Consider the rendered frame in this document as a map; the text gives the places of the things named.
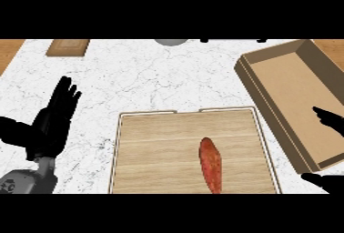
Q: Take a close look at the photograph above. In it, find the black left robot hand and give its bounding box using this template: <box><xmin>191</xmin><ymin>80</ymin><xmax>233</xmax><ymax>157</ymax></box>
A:
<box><xmin>0</xmin><ymin>76</ymin><xmax>83</xmax><ymax>162</ymax></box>

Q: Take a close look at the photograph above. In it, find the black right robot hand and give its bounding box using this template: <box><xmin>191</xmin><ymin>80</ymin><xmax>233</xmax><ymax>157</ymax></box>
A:
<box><xmin>300</xmin><ymin>106</ymin><xmax>344</xmax><ymax>195</ymax></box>

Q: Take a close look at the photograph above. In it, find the cardboard box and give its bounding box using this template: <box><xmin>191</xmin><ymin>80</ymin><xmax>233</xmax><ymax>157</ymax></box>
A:
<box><xmin>234</xmin><ymin>39</ymin><xmax>344</xmax><ymax>175</ymax></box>

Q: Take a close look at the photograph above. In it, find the red sweet potato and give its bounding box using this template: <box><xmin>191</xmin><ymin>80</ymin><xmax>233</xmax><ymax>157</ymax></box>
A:
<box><xmin>199</xmin><ymin>137</ymin><xmax>225</xmax><ymax>195</ymax></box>

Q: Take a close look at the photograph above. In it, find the wooden tray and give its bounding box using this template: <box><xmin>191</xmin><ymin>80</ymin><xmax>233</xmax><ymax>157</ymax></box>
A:
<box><xmin>108</xmin><ymin>106</ymin><xmax>284</xmax><ymax>195</ymax></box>

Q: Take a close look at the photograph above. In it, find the small wooden board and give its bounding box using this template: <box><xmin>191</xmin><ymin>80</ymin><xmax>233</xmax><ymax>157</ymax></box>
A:
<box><xmin>45</xmin><ymin>39</ymin><xmax>92</xmax><ymax>57</ymax></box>

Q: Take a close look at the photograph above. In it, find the grey round object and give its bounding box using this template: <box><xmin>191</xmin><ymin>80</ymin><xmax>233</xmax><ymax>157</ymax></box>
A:
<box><xmin>154</xmin><ymin>39</ymin><xmax>190</xmax><ymax>47</ymax></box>

